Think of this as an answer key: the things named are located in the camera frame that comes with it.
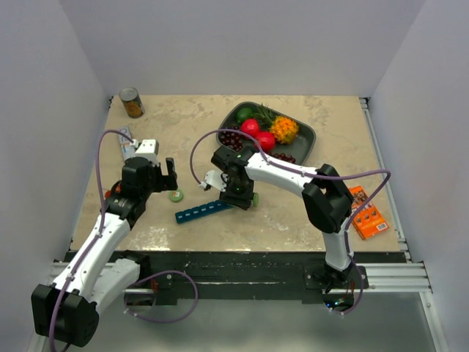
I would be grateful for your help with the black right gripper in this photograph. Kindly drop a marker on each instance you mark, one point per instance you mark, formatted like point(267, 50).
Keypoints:
point(242, 200)

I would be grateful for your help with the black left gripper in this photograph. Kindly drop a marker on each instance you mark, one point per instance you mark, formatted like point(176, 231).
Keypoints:
point(165, 182)

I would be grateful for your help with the green bottle cap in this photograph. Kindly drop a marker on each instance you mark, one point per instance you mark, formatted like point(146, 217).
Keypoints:
point(176, 195)

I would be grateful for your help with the teal weekly pill organizer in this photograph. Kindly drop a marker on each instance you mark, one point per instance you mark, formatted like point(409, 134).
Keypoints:
point(201, 211)

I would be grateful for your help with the green pill bottle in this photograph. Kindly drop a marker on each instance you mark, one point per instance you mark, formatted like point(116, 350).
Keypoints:
point(255, 200)

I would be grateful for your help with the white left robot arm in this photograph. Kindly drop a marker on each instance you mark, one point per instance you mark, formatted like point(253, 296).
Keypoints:
point(66, 309)

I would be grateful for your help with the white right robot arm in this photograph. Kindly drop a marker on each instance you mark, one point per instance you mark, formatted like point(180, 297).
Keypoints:
point(327, 200)

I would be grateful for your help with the silver toothpaste box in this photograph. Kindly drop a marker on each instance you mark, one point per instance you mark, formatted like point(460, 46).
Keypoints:
point(127, 148)

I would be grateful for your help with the dark red grape bunch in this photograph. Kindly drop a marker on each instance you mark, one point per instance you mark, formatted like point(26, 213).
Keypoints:
point(234, 141)

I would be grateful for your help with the red apple front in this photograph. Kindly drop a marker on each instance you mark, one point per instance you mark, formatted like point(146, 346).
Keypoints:
point(265, 140)

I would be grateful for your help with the red apple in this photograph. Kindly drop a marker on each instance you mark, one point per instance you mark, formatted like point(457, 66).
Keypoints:
point(250, 128)
point(265, 140)

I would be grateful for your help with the tin can with fruit label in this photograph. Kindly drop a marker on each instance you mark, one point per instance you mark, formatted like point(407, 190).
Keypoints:
point(131, 101)

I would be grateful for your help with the red apple back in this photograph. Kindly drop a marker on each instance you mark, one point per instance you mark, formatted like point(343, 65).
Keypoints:
point(250, 128)

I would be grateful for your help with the grey fruit tray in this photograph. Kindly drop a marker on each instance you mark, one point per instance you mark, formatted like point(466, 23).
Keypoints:
point(299, 149)

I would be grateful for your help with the red cherry bunch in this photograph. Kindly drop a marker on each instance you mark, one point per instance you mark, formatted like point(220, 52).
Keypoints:
point(115, 189)

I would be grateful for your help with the orange spiky fruit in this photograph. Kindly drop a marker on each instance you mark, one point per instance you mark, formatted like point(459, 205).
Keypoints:
point(284, 129)

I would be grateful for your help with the green lime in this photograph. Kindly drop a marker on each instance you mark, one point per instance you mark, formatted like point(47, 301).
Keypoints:
point(244, 114)

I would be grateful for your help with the orange medicine box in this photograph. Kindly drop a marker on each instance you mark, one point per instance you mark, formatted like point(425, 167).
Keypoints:
point(369, 222)

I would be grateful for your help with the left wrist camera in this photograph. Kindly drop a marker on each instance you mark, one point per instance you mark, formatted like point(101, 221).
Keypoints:
point(146, 148)

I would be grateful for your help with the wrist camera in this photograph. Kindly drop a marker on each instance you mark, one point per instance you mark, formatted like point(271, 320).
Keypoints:
point(146, 148)
point(213, 179)

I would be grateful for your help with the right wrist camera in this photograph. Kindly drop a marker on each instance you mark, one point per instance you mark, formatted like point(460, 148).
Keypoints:
point(213, 179)

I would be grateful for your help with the aluminium frame rail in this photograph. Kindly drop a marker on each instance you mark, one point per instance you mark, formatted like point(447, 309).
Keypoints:
point(378, 277)

